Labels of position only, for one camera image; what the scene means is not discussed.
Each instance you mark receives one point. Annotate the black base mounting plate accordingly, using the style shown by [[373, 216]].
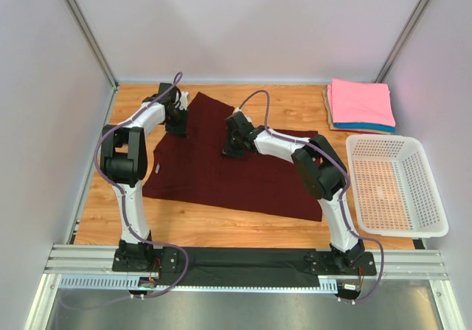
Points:
[[256, 267]]

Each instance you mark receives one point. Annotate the pink folded t-shirt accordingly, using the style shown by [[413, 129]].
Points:
[[353, 102]]

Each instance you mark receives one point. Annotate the white plastic basket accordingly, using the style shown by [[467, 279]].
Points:
[[394, 190]]

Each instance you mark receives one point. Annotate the aluminium frame post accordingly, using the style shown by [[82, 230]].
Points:
[[86, 31], [405, 34]]

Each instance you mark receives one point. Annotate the right aluminium frame post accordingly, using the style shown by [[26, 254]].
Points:
[[405, 34]]

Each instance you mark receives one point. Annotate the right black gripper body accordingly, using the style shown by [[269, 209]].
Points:
[[229, 148]]

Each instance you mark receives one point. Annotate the left aluminium frame post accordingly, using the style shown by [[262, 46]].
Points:
[[86, 31]]

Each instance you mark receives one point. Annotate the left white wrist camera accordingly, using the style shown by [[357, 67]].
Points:
[[184, 101]]

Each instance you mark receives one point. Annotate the maroon t-shirt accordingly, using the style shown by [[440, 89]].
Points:
[[193, 169]]

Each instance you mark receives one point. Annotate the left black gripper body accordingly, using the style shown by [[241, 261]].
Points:
[[177, 125]]

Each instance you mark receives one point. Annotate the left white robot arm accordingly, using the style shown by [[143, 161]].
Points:
[[124, 164]]

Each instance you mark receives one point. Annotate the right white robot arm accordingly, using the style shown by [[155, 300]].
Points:
[[323, 175]]

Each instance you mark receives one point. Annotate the aluminium slotted cable rail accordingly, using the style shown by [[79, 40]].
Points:
[[90, 267]]

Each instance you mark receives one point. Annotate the blue folded t-shirt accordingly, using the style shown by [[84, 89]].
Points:
[[369, 126]]

